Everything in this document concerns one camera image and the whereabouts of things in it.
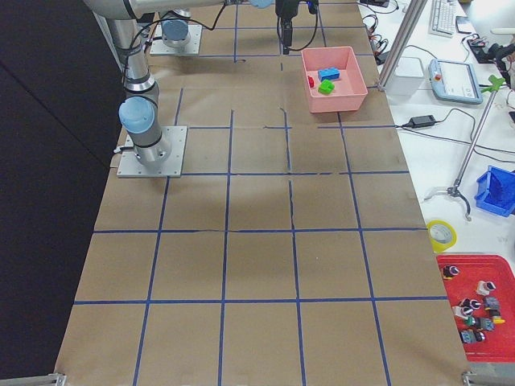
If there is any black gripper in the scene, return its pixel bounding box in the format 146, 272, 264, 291
274, 0, 300, 55

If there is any blue toy block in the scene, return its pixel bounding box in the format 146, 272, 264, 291
318, 67, 340, 82

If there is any green toy block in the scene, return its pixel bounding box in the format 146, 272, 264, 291
318, 79, 336, 95

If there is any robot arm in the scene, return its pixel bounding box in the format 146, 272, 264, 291
85, 0, 218, 166

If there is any pink plastic box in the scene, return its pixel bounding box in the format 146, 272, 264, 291
302, 46, 368, 113

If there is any white box device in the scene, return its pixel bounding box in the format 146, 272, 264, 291
386, 56, 424, 96

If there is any white keyboard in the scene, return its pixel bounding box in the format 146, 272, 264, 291
428, 0, 457, 38

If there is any black power adapter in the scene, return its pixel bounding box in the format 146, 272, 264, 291
407, 115, 437, 129

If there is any teach pendant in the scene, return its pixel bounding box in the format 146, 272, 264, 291
428, 59, 483, 105

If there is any grabber reach tool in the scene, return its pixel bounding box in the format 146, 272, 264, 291
423, 75, 505, 221

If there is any yellow tape roll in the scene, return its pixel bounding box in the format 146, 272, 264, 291
427, 220, 457, 253

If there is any blue storage bin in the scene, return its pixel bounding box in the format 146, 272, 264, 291
475, 166, 514, 217

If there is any red tray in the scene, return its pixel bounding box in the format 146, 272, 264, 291
437, 254, 514, 363

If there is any aluminium frame post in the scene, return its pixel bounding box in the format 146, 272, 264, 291
377, 0, 426, 92

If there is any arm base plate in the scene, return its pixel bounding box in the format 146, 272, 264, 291
150, 24, 203, 56
117, 126, 187, 178

